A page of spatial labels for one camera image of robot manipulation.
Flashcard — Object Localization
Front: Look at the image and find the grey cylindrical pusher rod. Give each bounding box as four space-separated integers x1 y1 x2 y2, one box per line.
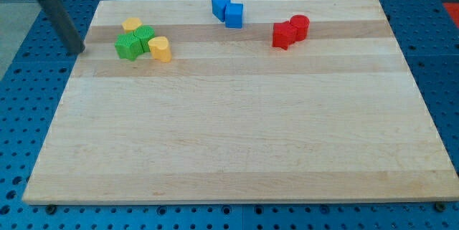
37 0 85 55

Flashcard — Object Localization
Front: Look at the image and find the yellow hexagon block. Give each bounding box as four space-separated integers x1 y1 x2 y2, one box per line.
121 17 143 33

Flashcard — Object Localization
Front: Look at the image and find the green circle block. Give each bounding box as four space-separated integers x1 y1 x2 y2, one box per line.
133 25 155 52

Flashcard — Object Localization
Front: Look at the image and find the yellow heart block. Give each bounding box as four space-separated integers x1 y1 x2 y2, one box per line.
148 37 171 62

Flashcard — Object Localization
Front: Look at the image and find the green star block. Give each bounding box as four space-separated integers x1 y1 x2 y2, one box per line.
115 32 143 61

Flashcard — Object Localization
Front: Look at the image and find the blue triangle block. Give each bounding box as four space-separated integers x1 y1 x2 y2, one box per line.
211 0 231 22

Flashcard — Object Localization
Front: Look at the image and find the blue cube block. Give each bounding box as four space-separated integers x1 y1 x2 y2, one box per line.
224 3 243 29

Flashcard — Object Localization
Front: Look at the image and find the wooden board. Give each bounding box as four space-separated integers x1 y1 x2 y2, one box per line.
22 0 458 205

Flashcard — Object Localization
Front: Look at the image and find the red star block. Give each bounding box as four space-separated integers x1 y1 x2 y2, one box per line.
272 21 297 50

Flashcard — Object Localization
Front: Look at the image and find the red cylinder block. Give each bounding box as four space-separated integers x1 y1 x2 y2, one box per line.
290 14 310 42

